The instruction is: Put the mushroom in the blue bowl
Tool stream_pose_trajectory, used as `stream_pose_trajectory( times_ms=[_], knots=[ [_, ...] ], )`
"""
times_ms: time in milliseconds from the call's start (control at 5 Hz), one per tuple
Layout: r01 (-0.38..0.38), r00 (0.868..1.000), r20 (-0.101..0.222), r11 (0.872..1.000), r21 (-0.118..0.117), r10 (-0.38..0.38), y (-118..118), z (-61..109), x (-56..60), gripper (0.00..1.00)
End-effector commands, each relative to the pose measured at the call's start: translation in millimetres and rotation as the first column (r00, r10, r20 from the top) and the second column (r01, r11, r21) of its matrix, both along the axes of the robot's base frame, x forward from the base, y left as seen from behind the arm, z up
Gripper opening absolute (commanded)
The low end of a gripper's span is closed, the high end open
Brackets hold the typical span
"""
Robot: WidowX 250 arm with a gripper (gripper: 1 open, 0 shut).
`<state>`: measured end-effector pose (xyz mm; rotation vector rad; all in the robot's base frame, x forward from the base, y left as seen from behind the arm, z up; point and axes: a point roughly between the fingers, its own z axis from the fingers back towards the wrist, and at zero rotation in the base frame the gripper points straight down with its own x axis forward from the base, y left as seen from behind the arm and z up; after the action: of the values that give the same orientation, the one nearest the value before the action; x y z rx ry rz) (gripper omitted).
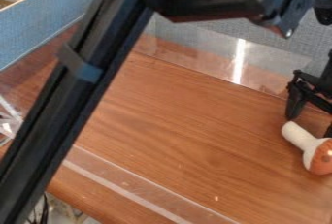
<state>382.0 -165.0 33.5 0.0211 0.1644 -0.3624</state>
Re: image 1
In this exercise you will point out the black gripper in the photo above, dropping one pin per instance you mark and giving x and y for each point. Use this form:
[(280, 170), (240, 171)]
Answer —
[(311, 89)]

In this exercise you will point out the white brown toy mushroom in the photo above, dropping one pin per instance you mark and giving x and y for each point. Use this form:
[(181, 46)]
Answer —
[(316, 148)]

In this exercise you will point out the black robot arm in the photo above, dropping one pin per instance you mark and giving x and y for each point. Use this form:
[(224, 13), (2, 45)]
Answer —
[(90, 60)]

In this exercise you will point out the clear acrylic back barrier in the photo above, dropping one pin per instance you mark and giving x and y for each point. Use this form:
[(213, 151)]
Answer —
[(228, 50)]

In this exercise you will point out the clear acrylic barrier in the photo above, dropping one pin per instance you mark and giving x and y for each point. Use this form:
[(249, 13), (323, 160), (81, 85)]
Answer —
[(117, 196), (228, 50)]

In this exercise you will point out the clear acrylic front barrier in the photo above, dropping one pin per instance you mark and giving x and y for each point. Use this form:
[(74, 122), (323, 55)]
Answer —
[(117, 196)]

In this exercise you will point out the blue partition with wooden shelf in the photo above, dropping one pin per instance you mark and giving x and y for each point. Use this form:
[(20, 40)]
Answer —
[(31, 23)]

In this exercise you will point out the clear acrylic left bracket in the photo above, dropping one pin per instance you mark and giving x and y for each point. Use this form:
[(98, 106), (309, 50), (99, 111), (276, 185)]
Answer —
[(11, 121)]

